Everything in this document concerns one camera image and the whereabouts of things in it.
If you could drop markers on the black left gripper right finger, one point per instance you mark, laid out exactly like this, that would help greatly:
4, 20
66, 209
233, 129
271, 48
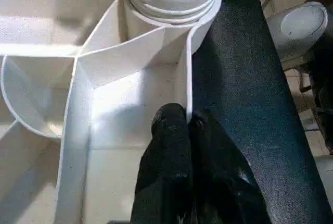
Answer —
223, 182

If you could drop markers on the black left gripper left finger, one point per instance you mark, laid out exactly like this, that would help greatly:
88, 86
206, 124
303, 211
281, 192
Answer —
164, 172

